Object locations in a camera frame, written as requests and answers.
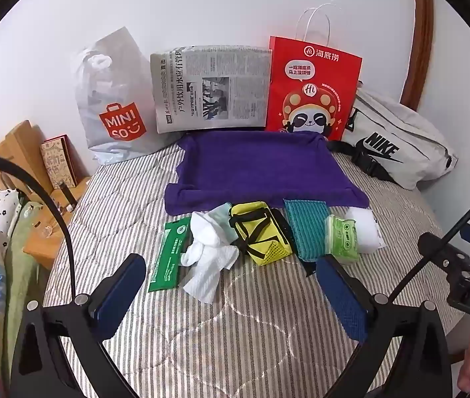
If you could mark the newspaper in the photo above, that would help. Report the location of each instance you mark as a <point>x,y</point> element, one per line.
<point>210,91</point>

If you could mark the yellow mesh pouch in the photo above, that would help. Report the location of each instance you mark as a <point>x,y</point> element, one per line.
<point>260,234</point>

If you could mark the flat green tissue packet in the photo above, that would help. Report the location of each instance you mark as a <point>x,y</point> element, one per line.
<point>168,257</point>

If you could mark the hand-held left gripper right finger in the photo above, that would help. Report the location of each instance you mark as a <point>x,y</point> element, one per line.
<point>343,298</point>

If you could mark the teal ribbed cloth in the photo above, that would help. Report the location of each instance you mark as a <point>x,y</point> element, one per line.
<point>307,228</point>

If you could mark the white plastic shopping bag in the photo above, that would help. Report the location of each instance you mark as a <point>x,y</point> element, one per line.
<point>110,103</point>

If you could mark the red paper bag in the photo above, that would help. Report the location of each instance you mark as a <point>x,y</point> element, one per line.
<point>311,91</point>

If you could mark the white waist bag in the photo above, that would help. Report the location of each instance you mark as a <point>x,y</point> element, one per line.
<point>401,145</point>

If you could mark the small green tissue pack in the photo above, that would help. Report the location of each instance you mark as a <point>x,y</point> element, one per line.
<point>341,240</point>

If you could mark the purple towel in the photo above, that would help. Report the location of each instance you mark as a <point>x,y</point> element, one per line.
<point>260,170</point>

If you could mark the wooden headboard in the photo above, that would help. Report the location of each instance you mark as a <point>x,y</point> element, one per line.
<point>15,145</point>

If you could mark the wooden door frame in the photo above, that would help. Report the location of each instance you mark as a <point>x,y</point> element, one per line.
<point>421,41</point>

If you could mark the wooden nightstand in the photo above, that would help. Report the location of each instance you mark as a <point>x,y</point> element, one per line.
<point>48,240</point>

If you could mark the green blanket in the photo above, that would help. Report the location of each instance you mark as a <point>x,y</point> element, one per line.
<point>23,265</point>

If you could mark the striped quilt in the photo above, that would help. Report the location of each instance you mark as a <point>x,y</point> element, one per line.
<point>235,340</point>

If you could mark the white paper towel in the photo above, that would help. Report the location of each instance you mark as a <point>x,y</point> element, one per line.
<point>208,282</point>

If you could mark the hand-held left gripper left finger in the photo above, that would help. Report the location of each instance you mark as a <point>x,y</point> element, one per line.
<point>121,292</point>

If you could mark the small dark bottle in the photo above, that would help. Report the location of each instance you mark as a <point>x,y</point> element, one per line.
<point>70,199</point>

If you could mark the patterned brown book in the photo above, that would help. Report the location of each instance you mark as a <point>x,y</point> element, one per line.
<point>57,161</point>

